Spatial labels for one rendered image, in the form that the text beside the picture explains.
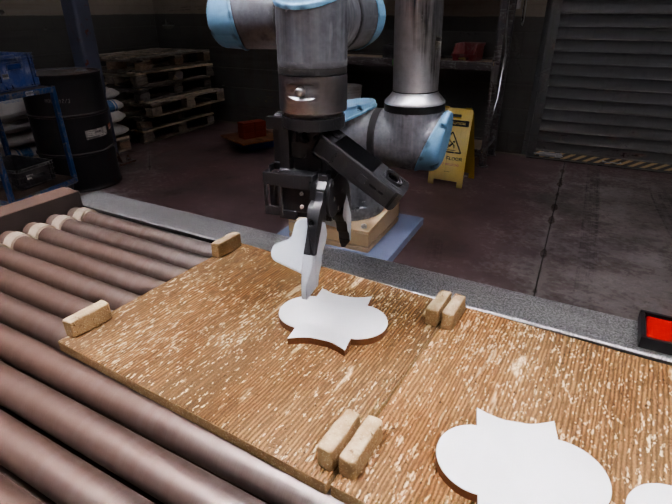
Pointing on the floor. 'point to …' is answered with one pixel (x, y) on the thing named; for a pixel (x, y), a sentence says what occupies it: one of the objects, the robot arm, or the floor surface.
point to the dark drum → (75, 126)
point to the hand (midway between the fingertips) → (331, 272)
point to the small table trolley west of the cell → (11, 154)
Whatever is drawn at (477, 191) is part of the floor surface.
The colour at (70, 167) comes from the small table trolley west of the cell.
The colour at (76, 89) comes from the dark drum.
